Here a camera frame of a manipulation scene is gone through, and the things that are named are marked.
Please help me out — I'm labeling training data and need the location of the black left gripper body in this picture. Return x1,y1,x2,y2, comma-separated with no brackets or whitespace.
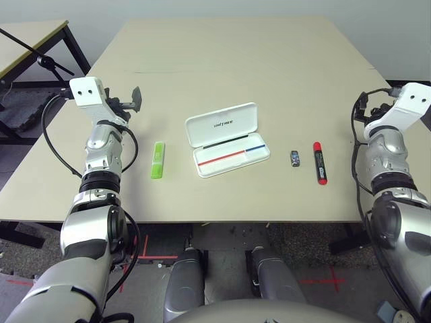
104,96,135,124

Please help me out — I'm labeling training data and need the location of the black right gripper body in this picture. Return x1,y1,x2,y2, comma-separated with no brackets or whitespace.
365,100,393,124

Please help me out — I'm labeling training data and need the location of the green highlighter pen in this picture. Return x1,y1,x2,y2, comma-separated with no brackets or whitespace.
150,141,167,180

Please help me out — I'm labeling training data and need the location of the red and black marker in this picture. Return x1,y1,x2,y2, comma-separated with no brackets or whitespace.
312,141,328,186

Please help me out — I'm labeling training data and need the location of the white plastic pencil case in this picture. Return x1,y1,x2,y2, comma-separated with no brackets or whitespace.
184,102,271,178

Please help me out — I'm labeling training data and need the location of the red and blue pencil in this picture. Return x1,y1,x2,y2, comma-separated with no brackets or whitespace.
197,144,267,166

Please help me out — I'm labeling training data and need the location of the black tripod stand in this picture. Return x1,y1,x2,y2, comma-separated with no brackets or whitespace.
0,28,75,90

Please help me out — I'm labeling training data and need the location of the black foam floor mat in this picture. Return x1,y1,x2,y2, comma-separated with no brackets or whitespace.
0,85,68,135

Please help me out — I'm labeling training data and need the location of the black table leg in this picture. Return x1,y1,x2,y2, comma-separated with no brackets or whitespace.
0,220,43,248

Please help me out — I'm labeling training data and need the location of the grey robot left leg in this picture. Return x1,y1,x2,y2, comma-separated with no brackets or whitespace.
164,247,206,323

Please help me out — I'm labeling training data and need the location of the grey robot leg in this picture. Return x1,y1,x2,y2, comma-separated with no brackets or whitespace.
247,245,307,303
164,247,206,323

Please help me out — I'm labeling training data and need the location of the grey robot right leg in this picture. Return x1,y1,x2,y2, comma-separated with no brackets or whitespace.
247,245,307,303

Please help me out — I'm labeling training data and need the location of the grey robot torso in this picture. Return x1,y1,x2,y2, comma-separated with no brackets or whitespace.
174,299,337,323

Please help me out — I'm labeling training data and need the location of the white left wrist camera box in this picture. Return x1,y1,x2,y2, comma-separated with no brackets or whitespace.
69,76,125,125

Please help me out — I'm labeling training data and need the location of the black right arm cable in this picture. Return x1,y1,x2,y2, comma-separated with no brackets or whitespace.
350,87,395,236

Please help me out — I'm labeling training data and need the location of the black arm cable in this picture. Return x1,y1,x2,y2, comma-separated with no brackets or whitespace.
350,87,395,236
42,87,141,179

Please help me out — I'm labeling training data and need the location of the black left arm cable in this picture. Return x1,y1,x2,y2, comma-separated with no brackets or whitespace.
42,87,141,179

